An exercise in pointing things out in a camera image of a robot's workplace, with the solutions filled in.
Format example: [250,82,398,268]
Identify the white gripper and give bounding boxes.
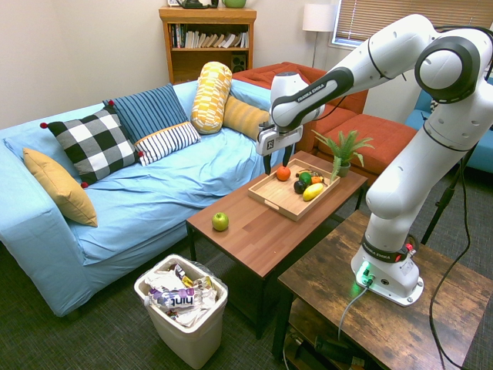
[256,122,304,177]

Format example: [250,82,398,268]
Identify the green apple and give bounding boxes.
[211,212,230,233]

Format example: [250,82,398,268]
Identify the wooden serving tray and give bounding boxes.
[247,157,341,223]

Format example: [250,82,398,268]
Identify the yellow toy squash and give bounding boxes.
[302,183,324,202]

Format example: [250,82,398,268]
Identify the mustard striped pillow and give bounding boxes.
[222,95,272,142]

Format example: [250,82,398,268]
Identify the potted green fern plant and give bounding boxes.
[311,129,375,184]

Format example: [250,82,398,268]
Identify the reddish wood coffee table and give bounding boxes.
[186,150,369,340]

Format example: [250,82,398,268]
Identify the yellow patterned bolster pillow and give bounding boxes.
[190,61,233,135]

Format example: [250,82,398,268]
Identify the orange sofa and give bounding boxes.
[232,61,419,184]

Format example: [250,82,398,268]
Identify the white navy striped pillow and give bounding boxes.
[133,121,202,167]

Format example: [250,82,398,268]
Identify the light blue sofa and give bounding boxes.
[0,79,286,318]

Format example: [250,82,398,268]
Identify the wooden bookshelf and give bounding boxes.
[159,6,257,86]

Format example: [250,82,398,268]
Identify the row of books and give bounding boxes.
[170,23,250,49]

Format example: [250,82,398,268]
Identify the blue striped pillow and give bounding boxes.
[102,82,189,144]

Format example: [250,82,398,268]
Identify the white shade floor lamp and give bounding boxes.
[302,3,339,69]

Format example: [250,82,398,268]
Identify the brown window blinds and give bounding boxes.
[333,0,493,53]

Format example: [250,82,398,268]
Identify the crumpled hint drink package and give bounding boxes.
[147,287,202,311]

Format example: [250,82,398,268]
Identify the black object on bookshelf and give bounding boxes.
[179,0,220,10]

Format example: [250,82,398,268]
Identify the black white checkered pillow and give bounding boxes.
[39,106,144,189]

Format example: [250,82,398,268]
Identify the black device under table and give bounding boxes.
[314,334,357,365]

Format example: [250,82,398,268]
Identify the cream plastic trash bin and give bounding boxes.
[133,253,229,370]

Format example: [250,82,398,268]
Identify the rustic wood side table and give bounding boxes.
[271,210,493,370]

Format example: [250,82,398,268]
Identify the teal sofa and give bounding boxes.
[404,72,493,174]

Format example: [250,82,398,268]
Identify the plain mustard pillow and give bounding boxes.
[22,147,99,228]

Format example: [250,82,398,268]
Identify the grey cable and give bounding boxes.
[337,283,371,342]

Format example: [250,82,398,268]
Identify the black camera stand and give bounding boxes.
[420,140,483,246]

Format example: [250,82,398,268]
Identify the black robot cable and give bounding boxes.
[428,23,493,370]

